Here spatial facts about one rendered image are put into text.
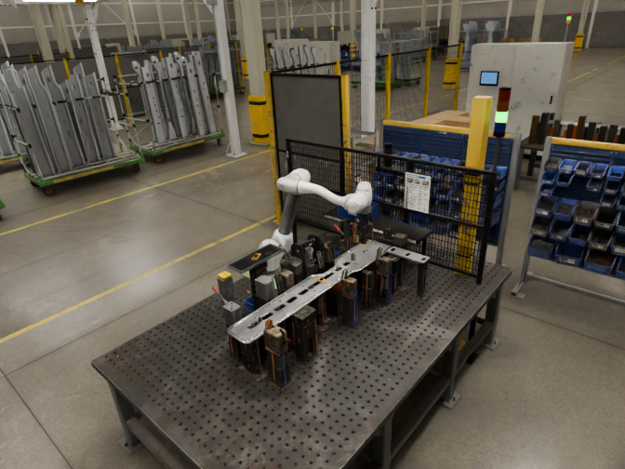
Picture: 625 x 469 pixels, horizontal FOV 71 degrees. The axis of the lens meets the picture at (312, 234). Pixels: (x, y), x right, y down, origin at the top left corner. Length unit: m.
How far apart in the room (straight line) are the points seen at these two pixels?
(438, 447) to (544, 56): 7.13
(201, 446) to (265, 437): 0.30
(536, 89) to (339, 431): 7.63
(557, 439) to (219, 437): 2.16
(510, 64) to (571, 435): 6.90
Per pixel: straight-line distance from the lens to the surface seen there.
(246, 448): 2.29
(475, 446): 3.25
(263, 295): 2.65
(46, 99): 8.99
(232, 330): 2.44
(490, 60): 9.23
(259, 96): 10.31
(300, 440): 2.27
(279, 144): 5.68
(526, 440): 3.38
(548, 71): 8.94
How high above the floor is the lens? 2.46
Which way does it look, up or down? 26 degrees down
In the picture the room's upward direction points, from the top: 3 degrees counter-clockwise
